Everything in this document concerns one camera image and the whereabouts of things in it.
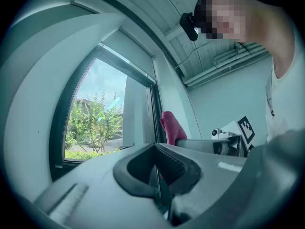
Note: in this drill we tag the white roller blind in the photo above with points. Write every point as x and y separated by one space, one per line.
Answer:
133 56

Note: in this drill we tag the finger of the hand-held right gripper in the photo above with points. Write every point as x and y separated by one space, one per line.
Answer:
200 145

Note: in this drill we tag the black head-mounted camera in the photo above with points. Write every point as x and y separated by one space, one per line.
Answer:
189 25

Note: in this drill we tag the person's white shirt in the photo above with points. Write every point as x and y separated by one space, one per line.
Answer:
286 92

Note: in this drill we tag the black window frame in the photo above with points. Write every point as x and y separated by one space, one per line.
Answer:
59 118

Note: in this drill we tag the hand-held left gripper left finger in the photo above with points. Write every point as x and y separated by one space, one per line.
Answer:
95 194

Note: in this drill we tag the thin-trunked green tree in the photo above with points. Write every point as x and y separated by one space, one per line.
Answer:
95 120

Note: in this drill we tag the white ceiling pipe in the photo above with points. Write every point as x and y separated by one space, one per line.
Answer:
226 74
238 54

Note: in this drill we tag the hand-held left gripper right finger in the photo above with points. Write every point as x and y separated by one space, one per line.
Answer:
214 166

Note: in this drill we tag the red cloth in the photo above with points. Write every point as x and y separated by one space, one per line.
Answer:
172 128

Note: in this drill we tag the large window glass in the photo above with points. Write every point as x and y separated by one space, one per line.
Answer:
107 85

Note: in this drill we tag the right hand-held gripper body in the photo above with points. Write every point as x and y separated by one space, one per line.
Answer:
238 137

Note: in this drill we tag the person's head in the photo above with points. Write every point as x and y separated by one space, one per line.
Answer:
233 11

